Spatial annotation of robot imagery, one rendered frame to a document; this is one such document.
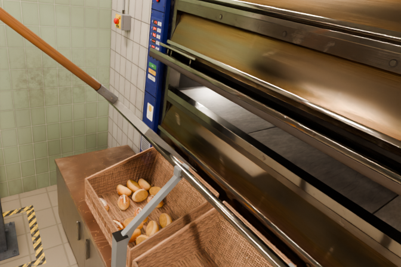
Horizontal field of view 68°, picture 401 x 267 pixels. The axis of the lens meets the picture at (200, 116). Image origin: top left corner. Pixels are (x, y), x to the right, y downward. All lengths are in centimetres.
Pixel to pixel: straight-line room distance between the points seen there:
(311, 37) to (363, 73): 20
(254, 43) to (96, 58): 155
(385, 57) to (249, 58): 51
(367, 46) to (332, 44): 11
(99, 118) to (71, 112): 25
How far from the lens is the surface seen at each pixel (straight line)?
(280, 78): 113
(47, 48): 108
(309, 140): 93
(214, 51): 139
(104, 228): 160
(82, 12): 242
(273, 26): 117
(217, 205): 93
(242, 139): 132
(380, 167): 86
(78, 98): 257
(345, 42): 102
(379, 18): 97
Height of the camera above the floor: 176
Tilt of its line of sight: 24 degrees down
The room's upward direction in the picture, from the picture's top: 10 degrees clockwise
